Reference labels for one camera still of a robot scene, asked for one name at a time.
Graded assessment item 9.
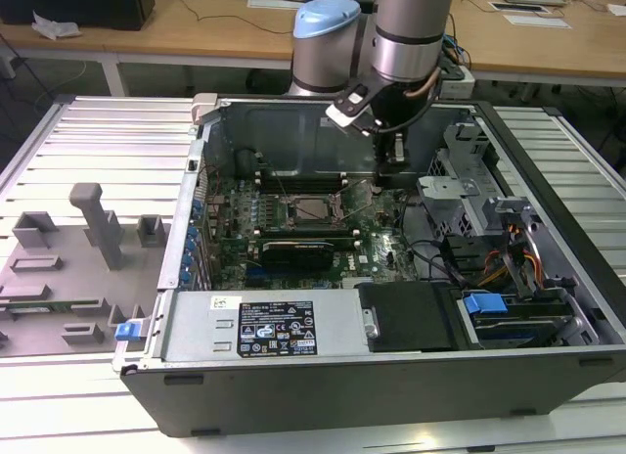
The silver topped CPU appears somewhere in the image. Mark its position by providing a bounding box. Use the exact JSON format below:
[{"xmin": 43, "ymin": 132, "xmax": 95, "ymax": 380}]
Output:
[{"xmin": 291, "ymin": 198, "xmax": 335, "ymax": 221}]

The black RAM slot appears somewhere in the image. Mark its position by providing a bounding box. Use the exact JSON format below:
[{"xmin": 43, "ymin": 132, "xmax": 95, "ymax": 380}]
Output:
[
  {"xmin": 256, "ymin": 181, "xmax": 349, "ymax": 191},
  {"xmin": 256, "ymin": 176, "xmax": 348, "ymax": 184},
  {"xmin": 263, "ymin": 229, "xmax": 354, "ymax": 237},
  {"xmin": 266, "ymin": 234, "xmax": 356, "ymax": 242}
]

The CPU socket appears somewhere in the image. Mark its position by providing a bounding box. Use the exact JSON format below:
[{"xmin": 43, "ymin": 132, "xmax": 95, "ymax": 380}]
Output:
[{"xmin": 281, "ymin": 192, "xmax": 346, "ymax": 229}]

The silver metal drive cage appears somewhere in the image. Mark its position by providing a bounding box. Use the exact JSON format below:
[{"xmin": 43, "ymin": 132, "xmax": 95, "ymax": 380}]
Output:
[{"xmin": 415, "ymin": 122, "xmax": 505, "ymax": 236}]

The green motherboard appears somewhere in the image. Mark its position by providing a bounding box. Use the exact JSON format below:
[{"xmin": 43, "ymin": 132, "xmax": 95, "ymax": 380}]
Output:
[{"xmin": 202, "ymin": 174, "xmax": 422, "ymax": 292}]

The black cylinder component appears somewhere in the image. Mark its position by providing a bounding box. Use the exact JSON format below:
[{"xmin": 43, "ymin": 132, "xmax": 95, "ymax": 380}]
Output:
[{"xmin": 234, "ymin": 149, "xmax": 258, "ymax": 179}]

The black graphics card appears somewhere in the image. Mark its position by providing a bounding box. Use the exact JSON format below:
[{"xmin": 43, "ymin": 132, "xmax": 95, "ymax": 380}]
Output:
[{"xmin": 260, "ymin": 239, "xmax": 336, "ymax": 275}]

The black plastic shroud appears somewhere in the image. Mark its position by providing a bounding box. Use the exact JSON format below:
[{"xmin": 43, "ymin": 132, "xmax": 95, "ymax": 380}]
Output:
[{"xmin": 355, "ymin": 281, "xmax": 464, "ymax": 353}]

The wooden desk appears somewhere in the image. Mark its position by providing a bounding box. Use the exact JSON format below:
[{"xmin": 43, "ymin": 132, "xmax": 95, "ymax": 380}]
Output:
[
  {"xmin": 0, "ymin": 0, "xmax": 307, "ymax": 98},
  {"xmin": 434, "ymin": 0, "xmax": 626, "ymax": 91}
]

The blue disk carrier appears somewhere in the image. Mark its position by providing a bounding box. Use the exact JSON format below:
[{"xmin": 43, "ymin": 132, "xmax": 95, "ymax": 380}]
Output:
[{"xmin": 463, "ymin": 290, "xmax": 539, "ymax": 345}]

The beige case latch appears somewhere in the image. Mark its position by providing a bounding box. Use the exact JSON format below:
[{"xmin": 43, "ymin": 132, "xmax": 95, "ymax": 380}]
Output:
[{"xmin": 190, "ymin": 93, "xmax": 220, "ymax": 126}]

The white paper sheet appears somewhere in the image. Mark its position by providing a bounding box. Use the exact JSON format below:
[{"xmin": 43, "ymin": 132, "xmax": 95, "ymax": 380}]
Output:
[{"xmin": 503, "ymin": 13, "xmax": 573, "ymax": 30}]

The silver power supply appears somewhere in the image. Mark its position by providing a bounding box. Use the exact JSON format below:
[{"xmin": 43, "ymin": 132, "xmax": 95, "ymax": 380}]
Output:
[{"xmin": 158, "ymin": 288, "xmax": 371, "ymax": 365}]

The grey black PC case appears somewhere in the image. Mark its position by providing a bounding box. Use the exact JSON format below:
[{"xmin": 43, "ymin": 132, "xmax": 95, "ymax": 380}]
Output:
[{"xmin": 111, "ymin": 94, "xmax": 626, "ymax": 438}]

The blue case latch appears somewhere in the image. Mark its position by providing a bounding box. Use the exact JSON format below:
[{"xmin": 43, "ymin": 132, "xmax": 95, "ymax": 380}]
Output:
[{"xmin": 114, "ymin": 320, "xmax": 139, "ymax": 343}]

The grey parts rack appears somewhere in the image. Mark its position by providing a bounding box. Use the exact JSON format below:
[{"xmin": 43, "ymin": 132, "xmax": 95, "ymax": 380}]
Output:
[{"xmin": 0, "ymin": 182, "xmax": 172, "ymax": 360}]

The black computer tower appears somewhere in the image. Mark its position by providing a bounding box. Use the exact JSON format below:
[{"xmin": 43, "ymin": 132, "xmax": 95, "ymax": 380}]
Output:
[{"xmin": 0, "ymin": 0, "xmax": 157, "ymax": 32}]

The green RAM stick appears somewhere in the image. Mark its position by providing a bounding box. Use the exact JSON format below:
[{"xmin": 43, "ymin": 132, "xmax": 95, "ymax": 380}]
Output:
[{"xmin": 0, "ymin": 301, "xmax": 102, "ymax": 314}]

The black camera cable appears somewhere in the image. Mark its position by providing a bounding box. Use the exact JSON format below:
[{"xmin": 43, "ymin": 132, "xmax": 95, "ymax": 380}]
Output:
[{"xmin": 361, "ymin": 67, "xmax": 444, "ymax": 135}]

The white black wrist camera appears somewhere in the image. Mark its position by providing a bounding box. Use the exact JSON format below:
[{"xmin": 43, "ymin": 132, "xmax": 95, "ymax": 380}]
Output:
[{"xmin": 325, "ymin": 81, "xmax": 379, "ymax": 135}]

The thin black cable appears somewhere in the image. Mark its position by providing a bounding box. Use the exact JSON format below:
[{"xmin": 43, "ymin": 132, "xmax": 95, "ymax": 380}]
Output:
[{"xmin": 394, "ymin": 192, "xmax": 426, "ymax": 279}]

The orange yellow wire bundle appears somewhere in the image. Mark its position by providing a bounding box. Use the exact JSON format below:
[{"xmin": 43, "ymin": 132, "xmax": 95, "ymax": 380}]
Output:
[{"xmin": 481, "ymin": 222, "xmax": 545, "ymax": 289}]

